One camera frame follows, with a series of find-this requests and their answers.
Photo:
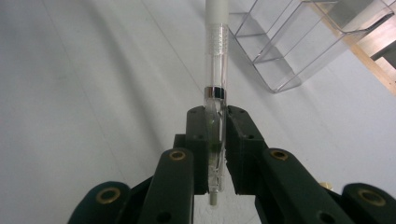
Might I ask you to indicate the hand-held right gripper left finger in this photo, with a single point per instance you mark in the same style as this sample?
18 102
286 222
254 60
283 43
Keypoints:
197 130

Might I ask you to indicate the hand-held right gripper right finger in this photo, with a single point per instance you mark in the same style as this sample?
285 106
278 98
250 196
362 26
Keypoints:
243 140

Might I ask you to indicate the clear and white pen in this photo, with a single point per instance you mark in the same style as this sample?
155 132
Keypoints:
215 91

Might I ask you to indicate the clear plastic pen holder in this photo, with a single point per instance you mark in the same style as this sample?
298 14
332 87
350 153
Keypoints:
275 59

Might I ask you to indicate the wooden table edge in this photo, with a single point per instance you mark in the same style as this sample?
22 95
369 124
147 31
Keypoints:
375 68

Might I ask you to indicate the dark grey furniture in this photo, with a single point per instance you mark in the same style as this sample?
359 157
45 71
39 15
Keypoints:
387 56

